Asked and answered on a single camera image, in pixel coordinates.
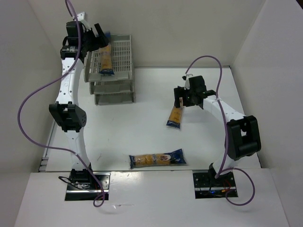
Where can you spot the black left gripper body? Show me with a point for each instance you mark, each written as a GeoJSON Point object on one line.
{"type": "Point", "coordinates": [95, 40]}

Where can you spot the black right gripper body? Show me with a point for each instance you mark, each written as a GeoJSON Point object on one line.
{"type": "Point", "coordinates": [181, 95]}

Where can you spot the spaghetti bag blue yellow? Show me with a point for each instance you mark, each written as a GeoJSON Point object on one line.
{"type": "Point", "coordinates": [106, 65]}
{"type": "Point", "coordinates": [159, 159]}
{"type": "Point", "coordinates": [175, 117]}

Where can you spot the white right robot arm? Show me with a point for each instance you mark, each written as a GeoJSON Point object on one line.
{"type": "Point", "coordinates": [242, 137]}

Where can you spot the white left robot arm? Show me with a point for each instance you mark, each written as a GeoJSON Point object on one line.
{"type": "Point", "coordinates": [66, 111]}

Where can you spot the grey stacked tray shelf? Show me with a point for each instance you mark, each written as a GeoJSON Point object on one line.
{"type": "Point", "coordinates": [112, 89]}

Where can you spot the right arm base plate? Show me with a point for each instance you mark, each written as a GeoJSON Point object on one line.
{"type": "Point", "coordinates": [207, 188]}

